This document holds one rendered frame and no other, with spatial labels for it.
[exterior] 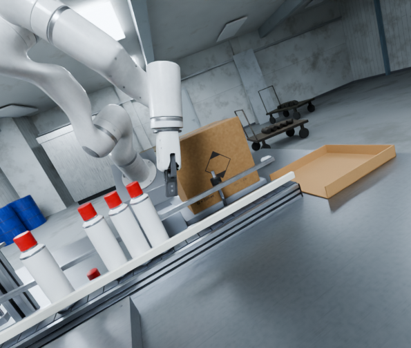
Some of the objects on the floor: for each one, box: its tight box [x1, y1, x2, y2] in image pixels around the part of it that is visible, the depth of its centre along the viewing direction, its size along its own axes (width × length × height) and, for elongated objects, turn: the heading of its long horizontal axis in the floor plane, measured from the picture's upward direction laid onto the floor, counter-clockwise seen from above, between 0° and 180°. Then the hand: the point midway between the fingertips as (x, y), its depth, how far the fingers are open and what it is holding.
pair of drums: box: [0, 195, 47, 247], centre depth 590 cm, size 73×123×87 cm, turn 61°
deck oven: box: [36, 115, 116, 205], centre depth 717 cm, size 170×130×218 cm
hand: (170, 188), depth 61 cm, fingers closed
